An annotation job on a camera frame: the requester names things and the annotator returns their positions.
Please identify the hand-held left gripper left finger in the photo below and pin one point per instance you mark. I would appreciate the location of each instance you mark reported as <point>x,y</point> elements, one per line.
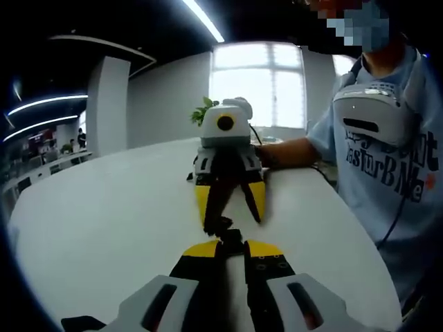
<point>194,294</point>

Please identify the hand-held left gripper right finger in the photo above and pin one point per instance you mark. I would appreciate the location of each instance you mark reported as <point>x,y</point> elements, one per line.
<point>270,287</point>

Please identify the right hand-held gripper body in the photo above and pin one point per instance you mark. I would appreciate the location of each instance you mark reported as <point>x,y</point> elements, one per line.
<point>225,131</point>

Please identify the black plastic buckle part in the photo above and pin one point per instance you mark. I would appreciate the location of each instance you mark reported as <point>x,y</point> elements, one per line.
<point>219,224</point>
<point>232,243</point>

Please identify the green potted plant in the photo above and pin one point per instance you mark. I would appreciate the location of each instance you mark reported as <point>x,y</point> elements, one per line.
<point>202,112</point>

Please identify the large bright window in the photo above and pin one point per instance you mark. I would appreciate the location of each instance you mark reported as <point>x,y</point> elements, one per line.
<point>257,86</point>

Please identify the long ceiling light strip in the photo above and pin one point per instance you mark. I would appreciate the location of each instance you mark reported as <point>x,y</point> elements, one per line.
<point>204,19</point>

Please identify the person in light blue shirt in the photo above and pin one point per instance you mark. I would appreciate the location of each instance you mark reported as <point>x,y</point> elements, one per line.
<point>380,193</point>

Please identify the narrow bright window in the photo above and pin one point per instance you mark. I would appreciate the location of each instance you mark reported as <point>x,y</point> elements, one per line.
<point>344,65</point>

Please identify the grey chest-worn device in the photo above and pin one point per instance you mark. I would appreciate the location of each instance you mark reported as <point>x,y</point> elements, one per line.
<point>377,110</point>

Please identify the row of white office desks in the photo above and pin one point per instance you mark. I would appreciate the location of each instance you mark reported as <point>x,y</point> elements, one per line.
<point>48,166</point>

